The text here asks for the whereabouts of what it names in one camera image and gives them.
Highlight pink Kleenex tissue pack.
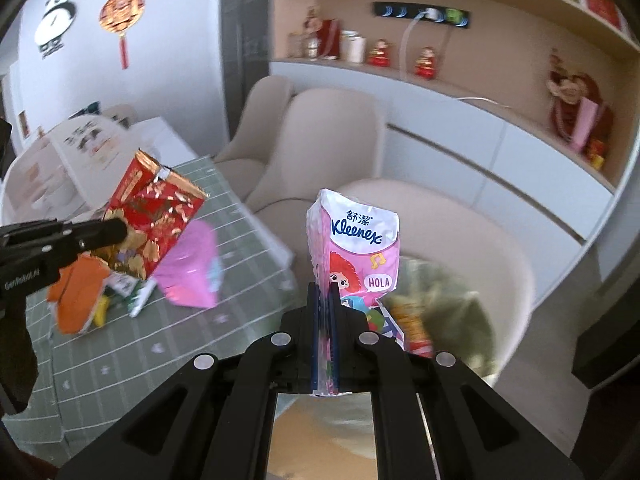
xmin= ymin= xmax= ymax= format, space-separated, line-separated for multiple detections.
xmin=306 ymin=188 xmax=405 ymax=396

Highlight red snack bag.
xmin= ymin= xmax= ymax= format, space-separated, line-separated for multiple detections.
xmin=92 ymin=150 xmax=208 ymax=281

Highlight trash bin with yellow bag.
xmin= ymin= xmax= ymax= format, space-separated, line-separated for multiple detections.
xmin=382 ymin=257 xmax=498 ymax=378

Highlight orange plastic bag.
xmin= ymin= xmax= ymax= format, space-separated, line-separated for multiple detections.
xmin=47 ymin=255 xmax=111 ymax=335

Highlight white green carton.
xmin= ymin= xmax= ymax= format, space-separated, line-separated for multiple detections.
xmin=104 ymin=272 xmax=156 ymax=318

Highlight beige chair near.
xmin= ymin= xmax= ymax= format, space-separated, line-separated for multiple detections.
xmin=256 ymin=179 xmax=535 ymax=385

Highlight beige chair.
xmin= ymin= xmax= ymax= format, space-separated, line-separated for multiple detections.
xmin=244 ymin=86 xmax=386 ymax=231
xmin=256 ymin=179 xmax=535 ymax=385
xmin=214 ymin=75 xmax=293 ymax=202

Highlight green checkered tablecloth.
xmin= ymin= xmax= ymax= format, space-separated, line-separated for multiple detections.
xmin=3 ymin=157 xmax=298 ymax=465

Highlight beige chair far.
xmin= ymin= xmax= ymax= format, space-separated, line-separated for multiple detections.
xmin=214 ymin=75 xmax=293 ymax=202

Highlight beige chair middle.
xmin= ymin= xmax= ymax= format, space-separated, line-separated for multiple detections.
xmin=244 ymin=86 xmax=386 ymax=231

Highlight red figurine left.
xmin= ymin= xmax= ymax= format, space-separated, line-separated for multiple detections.
xmin=367 ymin=39 xmax=390 ymax=67

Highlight red figurine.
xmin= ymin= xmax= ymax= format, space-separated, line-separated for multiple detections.
xmin=367 ymin=39 xmax=390 ymax=67
xmin=414 ymin=47 xmax=437 ymax=80

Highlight white mugs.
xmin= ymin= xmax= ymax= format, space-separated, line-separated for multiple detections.
xmin=340 ymin=30 xmax=367 ymax=65

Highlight red figurine right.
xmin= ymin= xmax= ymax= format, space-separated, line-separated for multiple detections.
xmin=414 ymin=47 xmax=437 ymax=80

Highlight white cabinet counter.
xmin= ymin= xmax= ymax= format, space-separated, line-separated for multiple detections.
xmin=270 ymin=61 xmax=614 ymax=302

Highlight red chinese knot ornament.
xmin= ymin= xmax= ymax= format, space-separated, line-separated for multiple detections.
xmin=99 ymin=0 xmax=145 ymax=70

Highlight red doll gift bag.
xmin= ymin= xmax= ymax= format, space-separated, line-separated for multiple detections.
xmin=286 ymin=6 xmax=342 ymax=61

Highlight black power strip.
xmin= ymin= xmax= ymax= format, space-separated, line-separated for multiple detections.
xmin=372 ymin=1 xmax=471 ymax=28

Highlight red gift bouquet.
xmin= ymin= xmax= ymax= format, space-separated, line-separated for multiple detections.
xmin=547 ymin=48 xmax=614 ymax=170

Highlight red framed picture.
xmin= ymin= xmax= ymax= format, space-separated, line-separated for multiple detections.
xmin=577 ymin=0 xmax=631 ymax=37

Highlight panda wall clock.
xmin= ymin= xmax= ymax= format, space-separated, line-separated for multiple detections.
xmin=34 ymin=0 xmax=77 ymax=58

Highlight white charging cable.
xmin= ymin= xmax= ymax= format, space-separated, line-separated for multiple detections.
xmin=398 ymin=8 xmax=516 ymax=111

